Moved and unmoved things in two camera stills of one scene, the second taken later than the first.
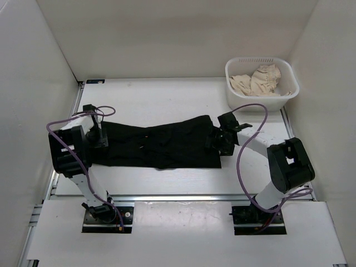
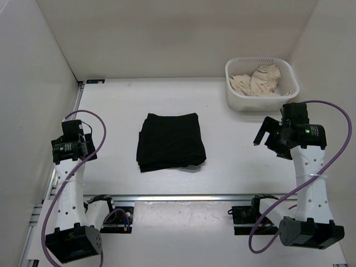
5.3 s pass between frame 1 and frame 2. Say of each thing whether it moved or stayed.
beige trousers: stayed
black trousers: moved
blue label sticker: stayed
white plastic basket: stayed
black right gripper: moved
